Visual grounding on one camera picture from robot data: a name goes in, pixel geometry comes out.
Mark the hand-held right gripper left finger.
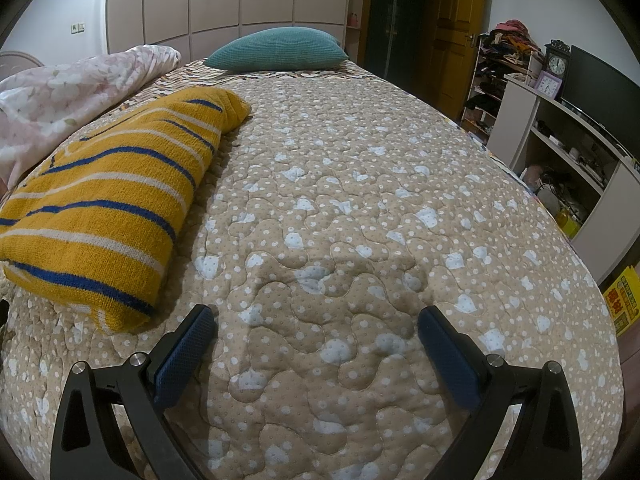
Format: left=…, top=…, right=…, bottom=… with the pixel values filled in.
left=50, top=304, right=219, bottom=480

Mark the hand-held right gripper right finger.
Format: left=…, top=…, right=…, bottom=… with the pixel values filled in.
left=417, top=305, right=583, bottom=480

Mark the yellow striped knit sweater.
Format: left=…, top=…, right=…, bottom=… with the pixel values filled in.
left=0, top=86, right=252, bottom=333

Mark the rack with clothes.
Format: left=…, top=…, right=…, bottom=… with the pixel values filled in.
left=462, top=19, right=545, bottom=145

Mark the beige dotted quilted bedspread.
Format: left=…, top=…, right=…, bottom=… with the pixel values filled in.
left=0, top=57, right=628, bottom=480

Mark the yellow printed box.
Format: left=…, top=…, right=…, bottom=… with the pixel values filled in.
left=600, top=266, right=640, bottom=339

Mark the yellow bottle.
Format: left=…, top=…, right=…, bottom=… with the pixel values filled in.
left=559, top=207, right=584, bottom=240

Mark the white television cabinet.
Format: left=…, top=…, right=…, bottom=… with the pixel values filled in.
left=487, top=72, right=640, bottom=286

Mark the pink floral blanket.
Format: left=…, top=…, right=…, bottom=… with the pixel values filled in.
left=0, top=45, right=182, bottom=192

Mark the purple square clock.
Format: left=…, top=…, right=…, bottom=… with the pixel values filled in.
left=536, top=70, right=564, bottom=101

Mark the black television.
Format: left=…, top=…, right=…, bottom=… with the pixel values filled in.
left=560, top=45, right=640, bottom=160

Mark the black ornate clock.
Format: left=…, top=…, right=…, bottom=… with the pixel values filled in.
left=544, top=40, right=572, bottom=86

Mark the teal pillow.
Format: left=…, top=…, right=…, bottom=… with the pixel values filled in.
left=202, top=27, right=350, bottom=71

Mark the wooden door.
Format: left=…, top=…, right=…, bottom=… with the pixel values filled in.
left=431, top=0, right=488, bottom=122

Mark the beige wardrobe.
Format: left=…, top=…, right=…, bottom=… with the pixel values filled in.
left=107, top=0, right=353, bottom=59

